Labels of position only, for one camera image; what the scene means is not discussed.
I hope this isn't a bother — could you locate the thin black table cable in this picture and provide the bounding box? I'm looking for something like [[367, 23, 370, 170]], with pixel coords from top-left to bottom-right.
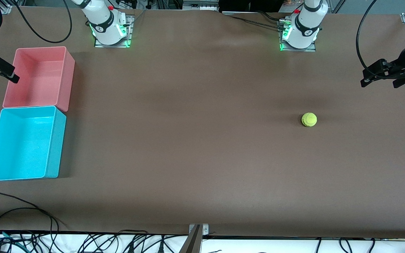
[[0, 192, 68, 232], [0, 207, 54, 233]]

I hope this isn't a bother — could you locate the teal cable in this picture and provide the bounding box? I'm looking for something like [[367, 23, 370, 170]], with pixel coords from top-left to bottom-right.
[[0, 229, 25, 244]]

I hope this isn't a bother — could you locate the aluminium camera post profile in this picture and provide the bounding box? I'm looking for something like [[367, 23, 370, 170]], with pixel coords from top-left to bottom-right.
[[179, 225, 203, 253]]

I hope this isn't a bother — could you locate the yellow-green tennis ball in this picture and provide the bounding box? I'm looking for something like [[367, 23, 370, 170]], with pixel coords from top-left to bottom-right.
[[301, 112, 317, 127]]

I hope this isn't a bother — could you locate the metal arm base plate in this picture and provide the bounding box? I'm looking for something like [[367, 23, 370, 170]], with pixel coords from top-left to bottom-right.
[[94, 15, 134, 48], [279, 18, 316, 52]]

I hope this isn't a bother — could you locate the pink plastic bin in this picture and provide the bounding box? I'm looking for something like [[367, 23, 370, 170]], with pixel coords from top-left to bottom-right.
[[2, 46, 76, 112]]

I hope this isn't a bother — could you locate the black base power cable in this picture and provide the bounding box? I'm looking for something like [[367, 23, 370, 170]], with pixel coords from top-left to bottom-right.
[[257, 11, 287, 22], [228, 15, 287, 31]]

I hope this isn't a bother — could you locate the metal post bracket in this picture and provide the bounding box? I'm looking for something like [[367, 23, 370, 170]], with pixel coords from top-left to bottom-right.
[[189, 223, 210, 235]]

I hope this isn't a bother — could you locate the blue plastic bin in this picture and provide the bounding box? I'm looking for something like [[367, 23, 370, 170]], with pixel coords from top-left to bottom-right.
[[0, 105, 67, 182]]

